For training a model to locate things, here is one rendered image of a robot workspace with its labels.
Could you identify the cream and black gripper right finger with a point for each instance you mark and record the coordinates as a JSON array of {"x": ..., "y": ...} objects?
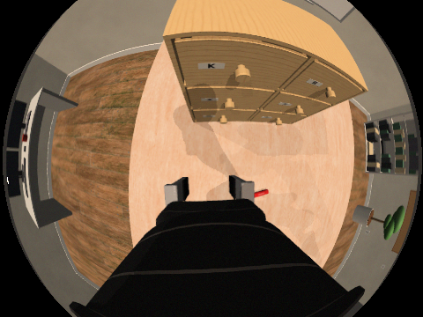
[{"x": 239, "y": 188}]

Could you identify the brown wooden drawer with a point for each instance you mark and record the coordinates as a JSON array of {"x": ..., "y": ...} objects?
[
  {"x": 222, "y": 115},
  {"x": 294, "y": 103},
  {"x": 234, "y": 96},
  {"x": 223, "y": 60},
  {"x": 321, "y": 81},
  {"x": 278, "y": 117}
]

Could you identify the small wooden chest of drawers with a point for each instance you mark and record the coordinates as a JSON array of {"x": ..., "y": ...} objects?
[{"x": 274, "y": 21}]

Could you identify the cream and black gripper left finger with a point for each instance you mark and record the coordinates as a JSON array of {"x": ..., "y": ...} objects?
[{"x": 177, "y": 191}]

